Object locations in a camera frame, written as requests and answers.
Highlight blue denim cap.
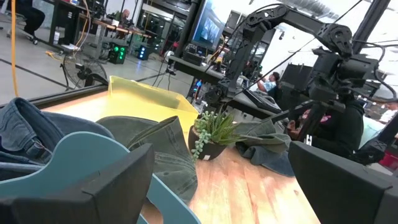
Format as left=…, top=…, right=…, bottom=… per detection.
left=236, top=142, right=295, bottom=177
left=0, top=97, right=116, bottom=182

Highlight olive green cap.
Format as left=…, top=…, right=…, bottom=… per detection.
left=96, top=115, right=199, bottom=205
left=232, top=119, right=292, bottom=154

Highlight computer tower blue light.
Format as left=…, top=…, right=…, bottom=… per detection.
left=136, top=44, right=150, bottom=62

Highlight wooden desk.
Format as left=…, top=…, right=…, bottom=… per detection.
left=79, top=14, right=153, bottom=60

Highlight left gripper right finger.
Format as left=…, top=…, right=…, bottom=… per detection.
left=288, top=140, right=398, bottom=224

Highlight yellow plastic bin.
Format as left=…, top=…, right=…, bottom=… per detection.
left=105, top=75, right=200, bottom=139

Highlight person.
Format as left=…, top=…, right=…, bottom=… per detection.
left=285, top=93, right=365, bottom=159
left=256, top=71, right=281, bottom=94
left=377, top=101, right=398, bottom=125
left=15, top=0, right=46, bottom=37
left=119, top=8, right=133, bottom=28

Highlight black frame post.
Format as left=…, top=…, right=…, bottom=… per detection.
left=352, top=0, right=392, bottom=55

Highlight black truss bracket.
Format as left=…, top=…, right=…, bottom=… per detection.
left=349, top=111, right=398, bottom=166

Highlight black equipment desk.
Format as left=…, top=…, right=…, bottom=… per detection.
left=167, top=55, right=226, bottom=86

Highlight black floor fan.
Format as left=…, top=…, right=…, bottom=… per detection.
left=60, top=51, right=109, bottom=91

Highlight red box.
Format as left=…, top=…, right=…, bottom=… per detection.
left=378, top=149, right=398, bottom=171

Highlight computer tower green lights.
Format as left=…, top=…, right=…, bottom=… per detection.
left=107, top=42, right=128, bottom=65

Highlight succulent plant in black pot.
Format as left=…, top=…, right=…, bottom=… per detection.
left=187, top=110, right=246, bottom=162

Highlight large display screen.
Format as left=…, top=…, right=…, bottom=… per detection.
left=188, top=0, right=227, bottom=52

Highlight black table frame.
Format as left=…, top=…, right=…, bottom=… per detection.
left=0, top=83, right=109, bottom=110

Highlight yellow hanging cable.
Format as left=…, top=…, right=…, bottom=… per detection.
left=11, top=0, right=20, bottom=98

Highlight black pillar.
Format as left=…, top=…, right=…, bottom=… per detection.
left=174, top=0, right=203, bottom=58

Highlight blue plastic bin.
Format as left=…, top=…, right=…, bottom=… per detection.
left=0, top=131, right=202, bottom=224

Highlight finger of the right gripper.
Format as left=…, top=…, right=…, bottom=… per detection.
left=297, top=105, right=320, bottom=144
left=306, top=104, right=328, bottom=146

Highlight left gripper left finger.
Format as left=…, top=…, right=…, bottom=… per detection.
left=0, top=142, right=155, bottom=224

